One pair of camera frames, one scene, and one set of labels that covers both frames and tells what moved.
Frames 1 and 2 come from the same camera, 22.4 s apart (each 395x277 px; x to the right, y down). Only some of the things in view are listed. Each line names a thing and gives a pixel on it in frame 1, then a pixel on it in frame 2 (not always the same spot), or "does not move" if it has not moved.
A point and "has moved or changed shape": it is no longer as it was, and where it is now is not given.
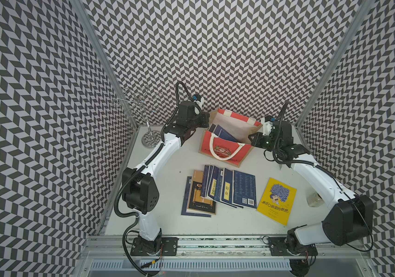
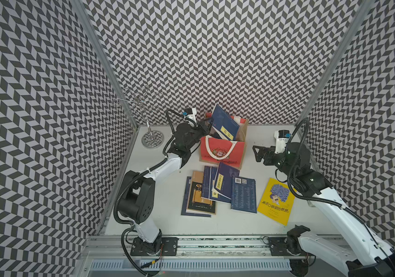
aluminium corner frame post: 102,54 does not move
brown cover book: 196,203 does not move
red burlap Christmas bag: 225,137 has moved or changed shape
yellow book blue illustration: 277,201 does not move
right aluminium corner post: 365,6 does not move
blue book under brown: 185,199 does not move
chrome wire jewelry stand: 141,103 does not move
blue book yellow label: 226,188 to 224,124
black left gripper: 205,116 to 204,128
